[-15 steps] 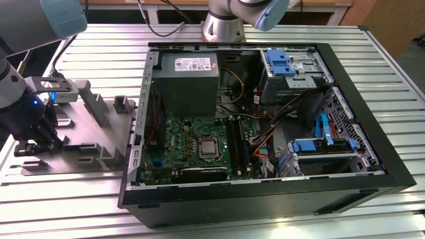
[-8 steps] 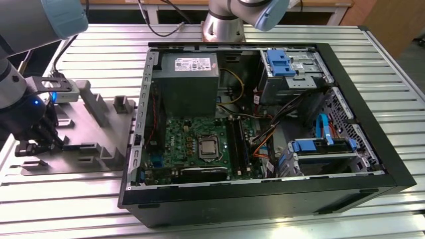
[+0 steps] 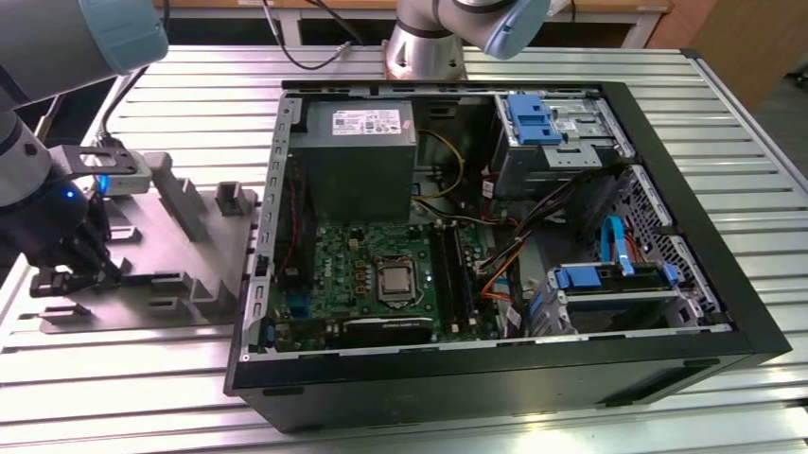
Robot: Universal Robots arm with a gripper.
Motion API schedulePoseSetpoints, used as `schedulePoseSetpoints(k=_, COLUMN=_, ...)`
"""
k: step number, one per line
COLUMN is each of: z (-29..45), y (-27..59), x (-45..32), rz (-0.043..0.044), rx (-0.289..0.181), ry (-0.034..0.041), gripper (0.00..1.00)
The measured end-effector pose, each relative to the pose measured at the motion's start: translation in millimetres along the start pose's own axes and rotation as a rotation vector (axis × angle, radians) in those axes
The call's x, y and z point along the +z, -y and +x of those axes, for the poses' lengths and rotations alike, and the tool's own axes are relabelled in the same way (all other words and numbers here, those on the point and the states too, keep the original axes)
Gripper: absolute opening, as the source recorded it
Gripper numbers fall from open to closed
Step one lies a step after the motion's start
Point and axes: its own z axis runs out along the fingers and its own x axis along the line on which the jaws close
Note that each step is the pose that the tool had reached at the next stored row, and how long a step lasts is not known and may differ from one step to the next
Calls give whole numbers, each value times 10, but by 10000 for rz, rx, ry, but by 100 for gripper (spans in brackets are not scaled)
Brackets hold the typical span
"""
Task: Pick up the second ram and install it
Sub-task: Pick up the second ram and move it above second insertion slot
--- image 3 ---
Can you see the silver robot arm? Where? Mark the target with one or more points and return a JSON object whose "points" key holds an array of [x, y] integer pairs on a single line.
{"points": [[56, 42]]}

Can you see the grey parts rack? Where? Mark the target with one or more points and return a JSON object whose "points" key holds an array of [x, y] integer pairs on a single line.
{"points": [[164, 236]]}

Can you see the green Dell motherboard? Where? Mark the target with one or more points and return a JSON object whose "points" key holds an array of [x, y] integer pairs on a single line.
{"points": [[340, 246]]}

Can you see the grey power supply unit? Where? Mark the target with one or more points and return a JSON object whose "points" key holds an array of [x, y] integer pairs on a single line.
{"points": [[352, 179]]}

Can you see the white power supply label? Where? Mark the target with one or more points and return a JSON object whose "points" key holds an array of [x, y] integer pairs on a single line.
{"points": [[365, 123]]}

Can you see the silver CPU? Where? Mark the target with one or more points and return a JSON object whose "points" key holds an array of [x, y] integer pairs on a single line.
{"points": [[396, 279]]}

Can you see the CPU socket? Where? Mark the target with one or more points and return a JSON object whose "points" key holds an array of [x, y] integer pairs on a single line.
{"points": [[398, 299]]}

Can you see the wooden workbench white legs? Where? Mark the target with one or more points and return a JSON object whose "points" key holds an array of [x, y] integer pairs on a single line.
{"points": [[289, 23]]}

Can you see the black graphics card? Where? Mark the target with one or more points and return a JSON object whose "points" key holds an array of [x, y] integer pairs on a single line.
{"points": [[387, 331]]}

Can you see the black PC tower case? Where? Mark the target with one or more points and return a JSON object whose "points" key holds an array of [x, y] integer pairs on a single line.
{"points": [[442, 392]]}

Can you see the blue drive caddy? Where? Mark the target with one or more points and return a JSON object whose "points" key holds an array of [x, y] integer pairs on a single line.
{"points": [[530, 118]]}

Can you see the metal disk bay cage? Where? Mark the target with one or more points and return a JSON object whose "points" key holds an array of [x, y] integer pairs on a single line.
{"points": [[548, 317]]}

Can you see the metal drive cage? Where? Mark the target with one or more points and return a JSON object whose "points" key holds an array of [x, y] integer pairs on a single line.
{"points": [[570, 156]]}

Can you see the hard disk in blue carrier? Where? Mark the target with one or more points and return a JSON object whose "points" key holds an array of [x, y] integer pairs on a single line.
{"points": [[580, 276]]}

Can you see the wooden cabinet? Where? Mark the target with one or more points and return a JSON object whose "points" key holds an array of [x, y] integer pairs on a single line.
{"points": [[745, 47]]}

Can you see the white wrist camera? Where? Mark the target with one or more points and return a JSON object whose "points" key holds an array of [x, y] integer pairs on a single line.
{"points": [[129, 182]]}

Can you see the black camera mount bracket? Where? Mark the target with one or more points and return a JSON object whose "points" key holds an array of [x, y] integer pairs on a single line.
{"points": [[76, 158]]}

